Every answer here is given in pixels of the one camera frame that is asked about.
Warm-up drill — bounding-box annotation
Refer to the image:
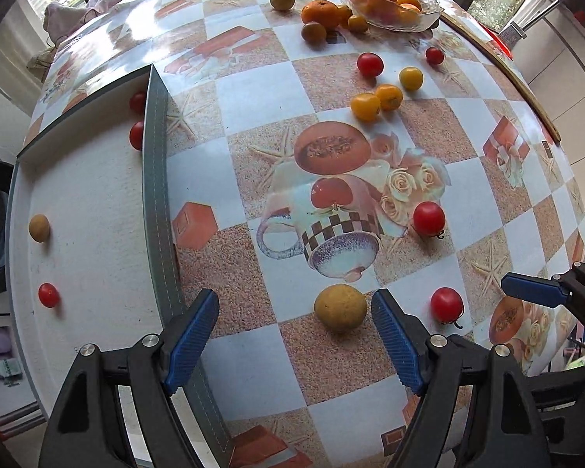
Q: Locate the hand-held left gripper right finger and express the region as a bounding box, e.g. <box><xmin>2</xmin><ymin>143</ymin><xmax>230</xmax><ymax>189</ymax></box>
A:
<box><xmin>370</xmin><ymin>289</ymin><xmax>551</xmax><ymax>468</ymax></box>

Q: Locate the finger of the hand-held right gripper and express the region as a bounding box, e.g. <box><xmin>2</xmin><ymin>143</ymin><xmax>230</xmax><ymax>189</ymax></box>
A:
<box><xmin>521</xmin><ymin>365</ymin><xmax>585</xmax><ymax>458</ymax></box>
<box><xmin>501</xmin><ymin>262</ymin><xmax>585</xmax><ymax>315</ymax></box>

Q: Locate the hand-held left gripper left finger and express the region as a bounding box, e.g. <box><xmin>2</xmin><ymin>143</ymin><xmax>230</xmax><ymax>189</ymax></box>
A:
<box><xmin>39</xmin><ymin>289</ymin><xmax>220</xmax><ymax>468</ymax></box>

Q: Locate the yellow-brown round fruit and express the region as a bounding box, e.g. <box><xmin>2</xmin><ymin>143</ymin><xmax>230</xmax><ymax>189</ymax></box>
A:
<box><xmin>314</xmin><ymin>284</ymin><xmax>368</xmax><ymax>331</ymax></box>

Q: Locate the grey tray with white lining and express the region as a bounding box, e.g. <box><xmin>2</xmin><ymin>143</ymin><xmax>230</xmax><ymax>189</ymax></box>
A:
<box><xmin>7</xmin><ymin>63</ymin><xmax>236</xmax><ymax>455</ymax></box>

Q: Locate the white and green small object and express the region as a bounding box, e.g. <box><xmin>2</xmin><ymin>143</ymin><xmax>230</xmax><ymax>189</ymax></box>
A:
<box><xmin>0</xmin><ymin>358</ymin><xmax>26</xmax><ymax>387</ymax></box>

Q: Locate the small tan longan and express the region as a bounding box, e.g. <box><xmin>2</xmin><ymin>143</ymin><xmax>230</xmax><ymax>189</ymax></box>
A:
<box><xmin>28</xmin><ymin>214</ymin><xmax>50</xmax><ymax>243</ymax></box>

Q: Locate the grey cabinet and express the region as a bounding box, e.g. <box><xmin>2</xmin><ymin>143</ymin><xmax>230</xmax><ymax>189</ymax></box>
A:
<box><xmin>516</xmin><ymin>0</ymin><xmax>585</xmax><ymax>208</ymax></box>

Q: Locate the yellow cherry tomato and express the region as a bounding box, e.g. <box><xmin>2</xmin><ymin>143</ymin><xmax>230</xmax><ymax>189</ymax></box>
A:
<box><xmin>350</xmin><ymin>93</ymin><xmax>382</xmax><ymax>122</ymax></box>
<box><xmin>399</xmin><ymin>66</ymin><xmax>424</xmax><ymax>91</ymax></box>

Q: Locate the orange-yellow cherry tomato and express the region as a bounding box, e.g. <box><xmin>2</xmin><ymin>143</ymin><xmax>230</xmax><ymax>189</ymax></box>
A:
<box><xmin>374</xmin><ymin>84</ymin><xmax>404</xmax><ymax>111</ymax></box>

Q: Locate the red plastic object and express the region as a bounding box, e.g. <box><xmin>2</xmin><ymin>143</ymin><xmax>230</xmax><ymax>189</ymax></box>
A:
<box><xmin>485</xmin><ymin>28</ymin><xmax>516</xmax><ymax>60</ymax></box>

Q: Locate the checkered printed tablecloth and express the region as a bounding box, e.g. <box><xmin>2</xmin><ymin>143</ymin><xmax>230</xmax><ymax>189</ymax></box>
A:
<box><xmin>24</xmin><ymin>0</ymin><xmax>585</xmax><ymax>468</ymax></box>

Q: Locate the brown round fruit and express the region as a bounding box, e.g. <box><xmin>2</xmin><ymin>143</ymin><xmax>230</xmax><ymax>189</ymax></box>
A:
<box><xmin>301</xmin><ymin>21</ymin><xmax>328</xmax><ymax>44</ymax></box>

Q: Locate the pink cloth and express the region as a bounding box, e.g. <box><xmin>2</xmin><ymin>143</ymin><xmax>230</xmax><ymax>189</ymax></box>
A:
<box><xmin>43</xmin><ymin>0</ymin><xmax>123</xmax><ymax>44</ymax></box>

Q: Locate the grey woven strap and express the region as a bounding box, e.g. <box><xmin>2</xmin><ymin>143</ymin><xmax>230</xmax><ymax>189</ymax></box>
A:
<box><xmin>499</xmin><ymin>23</ymin><xmax>527</xmax><ymax>52</ymax></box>

